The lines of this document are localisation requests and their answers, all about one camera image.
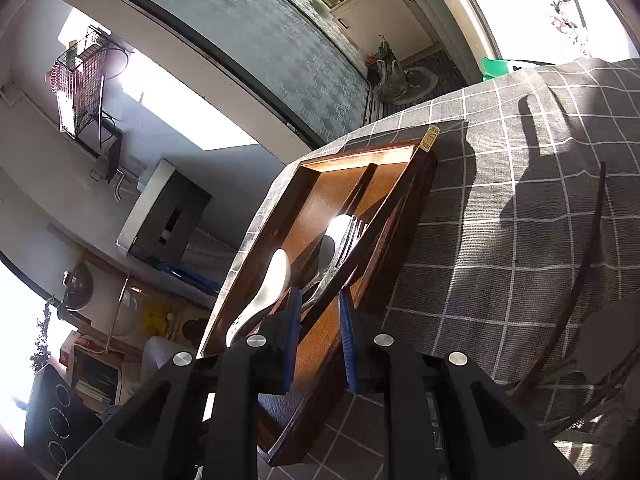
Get black panel with white rings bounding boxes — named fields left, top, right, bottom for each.
left=22, top=364, right=103, bottom=476

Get grey checked tablecloth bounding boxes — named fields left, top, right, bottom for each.
left=235, top=57, right=640, bottom=480

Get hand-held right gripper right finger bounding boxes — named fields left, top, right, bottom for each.
left=337, top=287, right=583, bottom=480

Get green bag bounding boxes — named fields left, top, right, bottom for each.
left=480, top=56, right=521, bottom=81

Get white sink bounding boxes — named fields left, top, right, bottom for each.
left=116, top=159, right=176, bottom=261

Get plastic bags with vegetables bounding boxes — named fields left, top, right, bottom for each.
left=367, top=35, right=441, bottom=106

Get cream kitchen cabinet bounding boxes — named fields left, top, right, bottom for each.
left=327, top=0, right=481, bottom=83

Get metal spoon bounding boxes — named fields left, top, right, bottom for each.
left=300, top=214, right=353, bottom=306

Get white ceramic spoon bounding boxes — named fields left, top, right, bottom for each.
left=225, top=248, right=292, bottom=348

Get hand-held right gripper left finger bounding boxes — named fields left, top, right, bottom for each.
left=55, top=287, right=303, bottom=480

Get metal fork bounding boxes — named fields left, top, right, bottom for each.
left=320, top=214, right=370, bottom=301

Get patterned sliding door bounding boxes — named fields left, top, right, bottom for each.
left=65, top=0, right=381, bottom=148

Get black wire wall shelf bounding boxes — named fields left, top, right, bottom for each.
left=49, top=25, right=131, bottom=141

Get brown wooden tray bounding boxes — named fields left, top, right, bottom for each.
left=197, top=137, right=438, bottom=467

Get blue stool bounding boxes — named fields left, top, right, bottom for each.
left=160, top=264, right=221, bottom=295

